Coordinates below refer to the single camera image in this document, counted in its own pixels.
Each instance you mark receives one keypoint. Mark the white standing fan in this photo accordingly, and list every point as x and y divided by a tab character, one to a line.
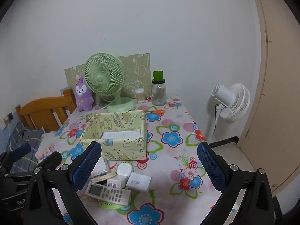
234	103

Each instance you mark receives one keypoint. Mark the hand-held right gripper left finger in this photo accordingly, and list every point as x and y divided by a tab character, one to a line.
88	166

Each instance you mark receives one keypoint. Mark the black floor bar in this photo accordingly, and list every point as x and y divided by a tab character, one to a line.
225	141

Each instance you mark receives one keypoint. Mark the purple plush toy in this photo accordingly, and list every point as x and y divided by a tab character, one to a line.
83	96

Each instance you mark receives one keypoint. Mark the white plug adapter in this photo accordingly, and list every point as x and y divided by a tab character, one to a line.
116	183

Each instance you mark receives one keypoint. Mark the wooden chair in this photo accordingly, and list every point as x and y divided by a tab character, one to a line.
42	107

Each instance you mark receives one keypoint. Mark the green desk fan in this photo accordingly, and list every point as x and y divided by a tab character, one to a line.
103	77

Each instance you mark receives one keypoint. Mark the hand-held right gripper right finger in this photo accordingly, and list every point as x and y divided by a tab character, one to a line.
211	168

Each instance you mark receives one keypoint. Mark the patterned cardboard board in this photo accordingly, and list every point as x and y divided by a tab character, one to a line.
138	68

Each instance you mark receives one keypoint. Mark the glass jar with green lid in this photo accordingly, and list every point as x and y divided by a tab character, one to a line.
159	93

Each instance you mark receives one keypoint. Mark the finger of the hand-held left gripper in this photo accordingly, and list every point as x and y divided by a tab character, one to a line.
21	152
50	160

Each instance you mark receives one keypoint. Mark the green panda case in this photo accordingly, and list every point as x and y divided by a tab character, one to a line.
109	205

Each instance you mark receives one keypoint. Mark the yellow patterned box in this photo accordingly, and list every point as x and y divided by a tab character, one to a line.
124	148

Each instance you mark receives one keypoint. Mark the white remote control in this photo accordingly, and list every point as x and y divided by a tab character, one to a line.
110	194

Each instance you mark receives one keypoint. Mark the beige door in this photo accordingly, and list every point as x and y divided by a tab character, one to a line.
281	98

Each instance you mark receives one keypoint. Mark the grey plaid blanket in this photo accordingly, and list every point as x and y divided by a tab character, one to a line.
25	137

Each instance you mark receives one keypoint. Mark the orange scissors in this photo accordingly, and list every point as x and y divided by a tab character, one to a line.
159	112

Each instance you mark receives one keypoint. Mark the clear plastic box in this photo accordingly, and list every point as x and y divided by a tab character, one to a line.
102	166

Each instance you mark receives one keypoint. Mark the white round case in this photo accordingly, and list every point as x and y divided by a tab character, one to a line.
125	169

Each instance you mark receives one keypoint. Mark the cotton swab jar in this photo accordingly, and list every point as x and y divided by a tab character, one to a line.
140	96

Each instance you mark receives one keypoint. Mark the white charger block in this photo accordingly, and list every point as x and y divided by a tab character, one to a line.
138	182

